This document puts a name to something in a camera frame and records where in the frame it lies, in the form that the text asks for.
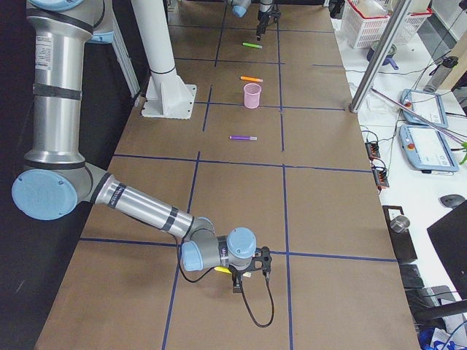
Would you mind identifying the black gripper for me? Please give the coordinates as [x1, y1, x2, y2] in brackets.
[229, 265, 251, 293]
[256, 9, 281, 40]

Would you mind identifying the green marker pen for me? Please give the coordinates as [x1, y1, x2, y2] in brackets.
[242, 42, 263, 50]

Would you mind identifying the yellow marker pen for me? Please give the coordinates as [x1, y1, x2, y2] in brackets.
[214, 266, 251, 278]

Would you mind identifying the orange marker pen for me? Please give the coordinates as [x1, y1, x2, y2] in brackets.
[240, 76, 263, 82]

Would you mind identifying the purple marker pen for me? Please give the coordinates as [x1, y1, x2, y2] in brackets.
[229, 135, 258, 141]

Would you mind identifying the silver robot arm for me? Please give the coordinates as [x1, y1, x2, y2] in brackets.
[12, 1, 258, 292]
[225, 0, 281, 42]

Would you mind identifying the pink mesh pen holder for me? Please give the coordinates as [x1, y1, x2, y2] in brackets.
[244, 82, 262, 109]

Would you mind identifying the white plastic basket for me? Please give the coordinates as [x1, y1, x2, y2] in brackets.
[340, 1, 433, 49]

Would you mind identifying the dark blue cooking pot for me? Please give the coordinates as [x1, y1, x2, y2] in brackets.
[366, 40, 401, 70]

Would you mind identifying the steel cup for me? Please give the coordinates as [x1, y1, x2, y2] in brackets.
[390, 215, 410, 233]

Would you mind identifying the blue teach pendant far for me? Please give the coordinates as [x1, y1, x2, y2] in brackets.
[400, 89, 448, 128]

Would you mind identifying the blue teach pendant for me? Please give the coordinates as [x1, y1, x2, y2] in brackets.
[399, 125, 459, 173]
[400, 89, 448, 128]

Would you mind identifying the blue teach pendant near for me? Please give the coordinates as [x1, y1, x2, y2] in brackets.
[399, 125, 459, 173]

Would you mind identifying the long metal grabber tool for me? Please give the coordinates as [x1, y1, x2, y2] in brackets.
[371, 88, 466, 144]

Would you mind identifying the black monitor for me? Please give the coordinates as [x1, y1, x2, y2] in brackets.
[427, 202, 466, 299]

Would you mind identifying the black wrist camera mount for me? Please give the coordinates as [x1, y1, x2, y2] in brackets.
[252, 246, 272, 276]

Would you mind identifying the black camera cable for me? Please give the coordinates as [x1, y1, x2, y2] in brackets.
[178, 236, 274, 328]

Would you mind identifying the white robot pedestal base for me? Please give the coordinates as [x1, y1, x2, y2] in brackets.
[131, 0, 197, 120]

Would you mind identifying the aluminium frame post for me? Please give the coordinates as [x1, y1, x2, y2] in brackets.
[349, 0, 412, 113]

